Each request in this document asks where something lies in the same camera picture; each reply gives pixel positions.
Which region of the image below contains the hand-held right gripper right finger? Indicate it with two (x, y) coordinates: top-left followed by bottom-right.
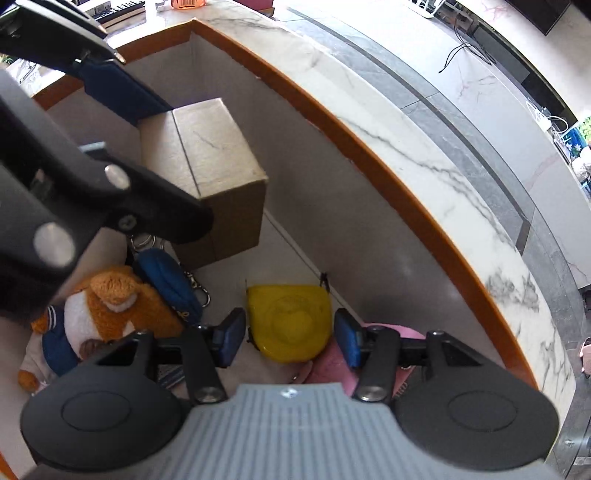
(333, 308), (504, 402)

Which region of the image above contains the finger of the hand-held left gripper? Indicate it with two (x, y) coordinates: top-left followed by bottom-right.
(0, 69), (216, 320)
(0, 0), (174, 128)

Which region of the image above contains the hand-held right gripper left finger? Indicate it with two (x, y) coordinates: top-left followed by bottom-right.
(95, 307), (248, 407)

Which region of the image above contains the pink pouch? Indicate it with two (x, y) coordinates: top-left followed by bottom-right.
(294, 322), (424, 402)

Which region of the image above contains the yellow pouch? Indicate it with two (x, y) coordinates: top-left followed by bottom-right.
(245, 272), (332, 363)

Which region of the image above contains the blue coin purse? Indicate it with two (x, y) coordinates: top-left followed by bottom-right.
(128, 233), (212, 326)

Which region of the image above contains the small brown cardboard box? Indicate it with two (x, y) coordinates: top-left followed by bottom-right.
(138, 97), (270, 271)

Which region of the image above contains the brown teddy plush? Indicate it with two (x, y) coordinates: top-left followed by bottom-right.
(17, 265), (186, 393)

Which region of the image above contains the orange cardboard storage box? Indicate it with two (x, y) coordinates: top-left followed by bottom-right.
(0, 18), (541, 480)

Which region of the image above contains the black keyboard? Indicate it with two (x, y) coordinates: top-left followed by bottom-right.
(92, 0), (147, 22)

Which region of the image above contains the white marble television console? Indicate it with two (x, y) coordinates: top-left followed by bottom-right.
(429, 0), (591, 288)

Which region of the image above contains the white charger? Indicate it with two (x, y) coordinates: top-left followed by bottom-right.
(526, 101), (571, 135)

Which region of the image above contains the blue green painted picture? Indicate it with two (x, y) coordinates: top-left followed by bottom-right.
(565, 117), (591, 153)

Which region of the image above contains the white wifi router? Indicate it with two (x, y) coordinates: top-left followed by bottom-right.
(406, 0), (444, 20)

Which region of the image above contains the black cable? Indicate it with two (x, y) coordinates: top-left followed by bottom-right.
(438, 13), (498, 75)

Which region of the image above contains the black wall television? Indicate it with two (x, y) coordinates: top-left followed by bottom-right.
(503, 0), (574, 36)

